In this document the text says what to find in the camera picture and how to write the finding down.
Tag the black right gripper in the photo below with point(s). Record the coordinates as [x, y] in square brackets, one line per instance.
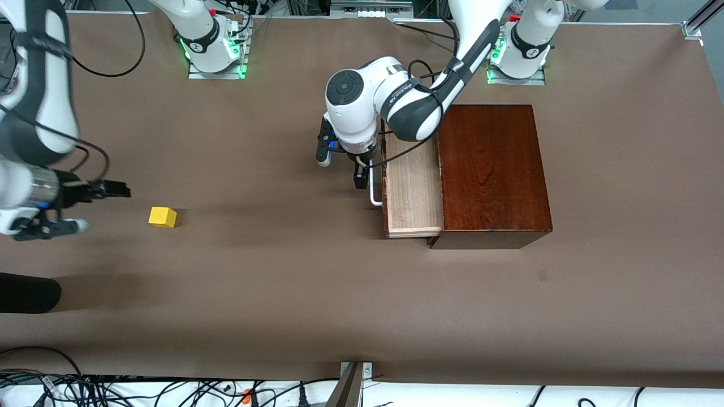
[78, 191]

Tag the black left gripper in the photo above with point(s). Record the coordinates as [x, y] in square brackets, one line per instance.
[361, 160]

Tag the light wood drawer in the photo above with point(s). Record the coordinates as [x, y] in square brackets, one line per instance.
[413, 192]

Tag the yellow block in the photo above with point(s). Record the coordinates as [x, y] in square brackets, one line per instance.
[162, 217]

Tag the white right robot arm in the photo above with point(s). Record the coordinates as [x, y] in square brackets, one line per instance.
[51, 113]

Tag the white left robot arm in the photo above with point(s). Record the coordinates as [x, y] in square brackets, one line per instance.
[407, 102]

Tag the dark brown wooden cabinet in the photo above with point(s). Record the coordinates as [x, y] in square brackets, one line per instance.
[492, 169]

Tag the black rounded object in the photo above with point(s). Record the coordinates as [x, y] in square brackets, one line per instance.
[28, 293]

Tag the white connector strip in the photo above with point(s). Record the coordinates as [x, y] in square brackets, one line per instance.
[373, 13]

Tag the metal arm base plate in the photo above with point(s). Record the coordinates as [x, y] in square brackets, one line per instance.
[218, 74]
[517, 81]

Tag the grey metal rail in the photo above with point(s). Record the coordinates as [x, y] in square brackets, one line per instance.
[370, 4]

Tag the metal stand bracket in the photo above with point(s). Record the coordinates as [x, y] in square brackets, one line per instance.
[348, 387]

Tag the aluminium frame profile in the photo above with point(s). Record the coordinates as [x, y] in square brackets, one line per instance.
[693, 28]

